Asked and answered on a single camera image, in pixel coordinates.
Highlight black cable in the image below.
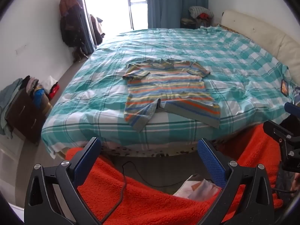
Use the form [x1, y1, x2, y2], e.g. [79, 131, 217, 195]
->
[101, 160, 185, 223]

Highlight red cloth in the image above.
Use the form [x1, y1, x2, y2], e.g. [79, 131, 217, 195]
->
[48, 84, 60, 100]

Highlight grey-green cloth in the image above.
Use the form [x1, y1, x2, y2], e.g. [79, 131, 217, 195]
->
[0, 78, 24, 139]

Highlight white bag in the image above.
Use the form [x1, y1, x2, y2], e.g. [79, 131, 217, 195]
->
[42, 75, 58, 92]

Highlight grey door curtain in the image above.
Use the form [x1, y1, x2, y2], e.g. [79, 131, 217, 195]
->
[77, 0, 97, 55]

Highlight dark nightstand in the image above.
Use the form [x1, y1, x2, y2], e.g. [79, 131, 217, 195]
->
[180, 17, 211, 30]

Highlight pile of striped clothes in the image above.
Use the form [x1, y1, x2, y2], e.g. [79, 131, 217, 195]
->
[189, 6, 214, 21]

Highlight hanging brown clothes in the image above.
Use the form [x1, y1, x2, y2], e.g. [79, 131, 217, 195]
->
[59, 0, 89, 62]

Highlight white papers on floor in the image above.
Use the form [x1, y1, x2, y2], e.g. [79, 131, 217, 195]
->
[173, 174, 222, 202]

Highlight smartphone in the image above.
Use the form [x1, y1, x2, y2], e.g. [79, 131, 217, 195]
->
[280, 80, 289, 97]

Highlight orange fleece garment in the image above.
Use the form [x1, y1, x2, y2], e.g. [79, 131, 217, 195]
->
[64, 122, 291, 225]

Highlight bed with teal plaid cover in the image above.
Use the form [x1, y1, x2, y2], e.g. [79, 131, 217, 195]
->
[41, 26, 300, 160]

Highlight brown dresser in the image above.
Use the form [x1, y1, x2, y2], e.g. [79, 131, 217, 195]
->
[5, 89, 53, 144]

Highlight blue curtain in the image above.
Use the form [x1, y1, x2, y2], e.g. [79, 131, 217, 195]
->
[146, 0, 209, 30]

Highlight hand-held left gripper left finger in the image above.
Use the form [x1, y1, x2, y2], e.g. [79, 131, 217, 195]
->
[23, 136, 102, 225]

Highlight stack of folded clothes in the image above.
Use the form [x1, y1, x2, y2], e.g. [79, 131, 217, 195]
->
[20, 75, 51, 109]

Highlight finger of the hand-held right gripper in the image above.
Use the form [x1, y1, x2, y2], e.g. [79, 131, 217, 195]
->
[284, 102, 300, 118]
[262, 120, 300, 146]

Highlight striped knit sweater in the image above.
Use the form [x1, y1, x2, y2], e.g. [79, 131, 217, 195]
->
[122, 59, 221, 133]

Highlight cream padded headboard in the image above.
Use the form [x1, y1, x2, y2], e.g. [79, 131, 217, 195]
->
[220, 10, 300, 85]

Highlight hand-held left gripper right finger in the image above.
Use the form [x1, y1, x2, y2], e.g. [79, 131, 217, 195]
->
[197, 138, 276, 225]

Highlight leopard print mattress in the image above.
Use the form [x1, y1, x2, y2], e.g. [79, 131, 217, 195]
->
[101, 138, 226, 158]

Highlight tripod stand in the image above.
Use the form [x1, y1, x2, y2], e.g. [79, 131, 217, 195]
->
[125, 0, 136, 31]

